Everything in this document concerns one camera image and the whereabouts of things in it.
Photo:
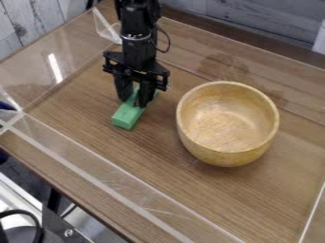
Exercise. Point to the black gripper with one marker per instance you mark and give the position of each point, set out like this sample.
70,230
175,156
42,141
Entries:
134,65

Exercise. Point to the clear acrylic tray enclosure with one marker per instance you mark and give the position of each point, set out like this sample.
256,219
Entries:
134,177

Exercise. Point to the blue object at left edge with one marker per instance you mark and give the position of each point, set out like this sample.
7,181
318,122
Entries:
6,106

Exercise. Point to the black metal bracket with screw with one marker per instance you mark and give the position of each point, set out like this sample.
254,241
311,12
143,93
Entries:
58,231

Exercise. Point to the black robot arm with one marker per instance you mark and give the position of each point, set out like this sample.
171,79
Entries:
139,16

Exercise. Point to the green rectangular block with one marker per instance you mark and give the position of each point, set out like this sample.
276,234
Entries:
128,114

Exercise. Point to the light wooden bowl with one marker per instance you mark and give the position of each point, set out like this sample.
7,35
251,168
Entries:
228,122

